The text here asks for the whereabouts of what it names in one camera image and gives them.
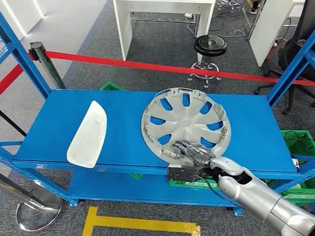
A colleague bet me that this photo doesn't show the green plastic crate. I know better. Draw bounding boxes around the green plastic crate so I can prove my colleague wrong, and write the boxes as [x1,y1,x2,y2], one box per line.
[264,130,315,207]
[168,178,220,191]
[99,81,144,181]

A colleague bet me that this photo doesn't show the white cabinet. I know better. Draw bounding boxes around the white cabinet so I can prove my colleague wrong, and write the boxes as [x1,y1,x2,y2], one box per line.
[249,0,306,67]

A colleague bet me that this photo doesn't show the black pole stand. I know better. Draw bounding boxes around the black pole stand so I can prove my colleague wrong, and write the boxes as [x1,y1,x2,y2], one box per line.
[0,110,27,138]

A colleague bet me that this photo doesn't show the red barrier belt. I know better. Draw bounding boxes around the red barrier belt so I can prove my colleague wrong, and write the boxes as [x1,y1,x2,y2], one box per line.
[45,50,315,87]
[0,52,35,96]

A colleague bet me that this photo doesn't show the floor cable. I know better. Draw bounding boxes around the floor cable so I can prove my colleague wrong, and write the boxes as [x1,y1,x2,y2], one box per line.
[187,16,249,39]

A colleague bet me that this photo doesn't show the black round stool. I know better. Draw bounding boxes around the black round stool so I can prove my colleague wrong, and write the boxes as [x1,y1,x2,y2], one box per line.
[187,34,227,89]

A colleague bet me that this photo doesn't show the white table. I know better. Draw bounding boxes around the white table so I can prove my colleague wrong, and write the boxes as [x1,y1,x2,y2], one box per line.
[113,0,216,62]

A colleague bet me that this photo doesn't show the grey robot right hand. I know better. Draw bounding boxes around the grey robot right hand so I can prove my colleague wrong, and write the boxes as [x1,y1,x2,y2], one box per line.
[172,140,216,167]

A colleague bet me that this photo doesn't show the black office chair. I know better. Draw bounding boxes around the black office chair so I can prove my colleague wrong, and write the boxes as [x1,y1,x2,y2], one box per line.
[253,0,315,116]

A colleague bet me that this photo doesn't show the grey plastic wheel hubcap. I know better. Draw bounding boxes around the grey plastic wheel hubcap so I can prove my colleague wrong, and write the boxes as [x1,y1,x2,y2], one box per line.
[141,88,232,167]

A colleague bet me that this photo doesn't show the chrome chair base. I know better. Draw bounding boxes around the chrome chair base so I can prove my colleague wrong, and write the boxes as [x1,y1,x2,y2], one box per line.
[218,0,240,13]

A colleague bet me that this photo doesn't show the chrome stanchion post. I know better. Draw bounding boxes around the chrome stanchion post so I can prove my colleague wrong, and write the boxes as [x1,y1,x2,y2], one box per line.
[0,173,64,233]
[27,41,66,90]

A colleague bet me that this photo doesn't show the blue metal shelf rack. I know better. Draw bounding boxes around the blue metal shelf rack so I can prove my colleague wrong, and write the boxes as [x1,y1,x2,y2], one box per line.
[0,11,315,217]

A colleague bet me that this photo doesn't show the white plastic cover part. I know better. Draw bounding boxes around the white plastic cover part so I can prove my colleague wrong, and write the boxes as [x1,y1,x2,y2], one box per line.
[66,100,108,169]

